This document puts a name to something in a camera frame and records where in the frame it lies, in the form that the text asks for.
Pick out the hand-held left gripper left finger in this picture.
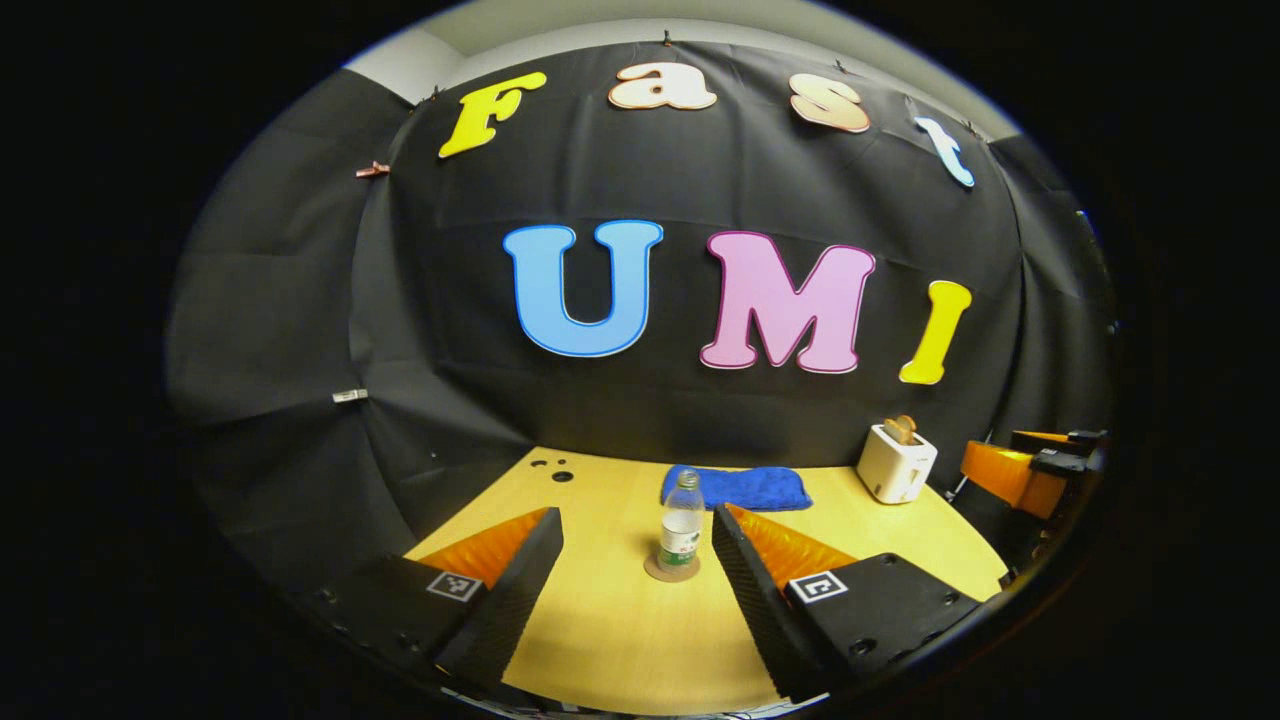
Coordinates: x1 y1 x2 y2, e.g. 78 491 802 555
300 506 566 691

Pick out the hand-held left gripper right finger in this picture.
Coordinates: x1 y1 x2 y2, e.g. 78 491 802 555
710 503 983 701

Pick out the round brown coaster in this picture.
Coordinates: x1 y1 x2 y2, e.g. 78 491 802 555
643 552 702 584

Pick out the clear plastic water bottle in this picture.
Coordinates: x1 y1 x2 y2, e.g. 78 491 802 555
657 470 706 573

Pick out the blue towel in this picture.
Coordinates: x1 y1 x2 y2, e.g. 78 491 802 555
660 464 813 513

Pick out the white toaster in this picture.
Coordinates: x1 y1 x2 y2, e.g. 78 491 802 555
857 423 939 506

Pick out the black backdrop cloth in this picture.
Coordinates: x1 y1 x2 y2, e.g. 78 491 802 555
165 40 1119 601

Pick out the thin toaster cable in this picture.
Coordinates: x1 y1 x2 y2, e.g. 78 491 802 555
945 430 996 501

